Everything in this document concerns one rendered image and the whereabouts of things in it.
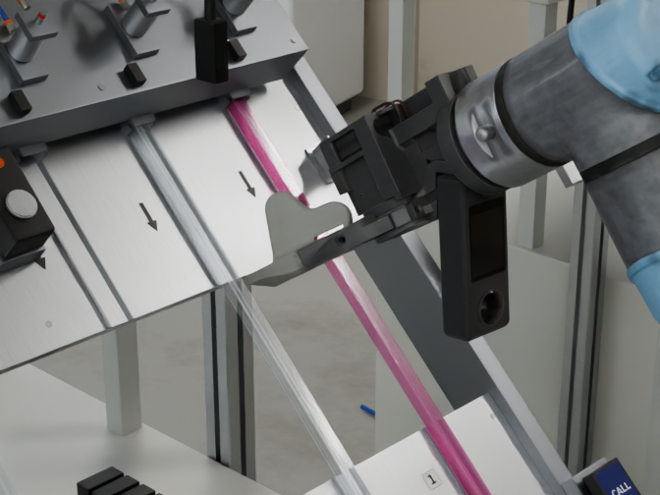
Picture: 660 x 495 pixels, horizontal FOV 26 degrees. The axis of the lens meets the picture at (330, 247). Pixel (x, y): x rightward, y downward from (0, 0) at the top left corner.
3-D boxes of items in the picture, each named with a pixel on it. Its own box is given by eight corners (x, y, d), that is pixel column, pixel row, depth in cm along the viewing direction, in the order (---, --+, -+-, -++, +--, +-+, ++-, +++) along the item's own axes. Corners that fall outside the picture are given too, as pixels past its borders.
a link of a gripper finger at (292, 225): (221, 221, 103) (335, 166, 101) (255, 296, 103) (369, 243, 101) (209, 222, 100) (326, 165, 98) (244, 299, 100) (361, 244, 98)
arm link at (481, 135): (596, 151, 92) (521, 182, 87) (546, 177, 96) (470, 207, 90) (547, 47, 93) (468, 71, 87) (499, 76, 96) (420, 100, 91)
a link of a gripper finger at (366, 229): (304, 246, 102) (413, 193, 100) (315, 268, 102) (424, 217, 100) (290, 247, 97) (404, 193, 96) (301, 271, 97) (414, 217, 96)
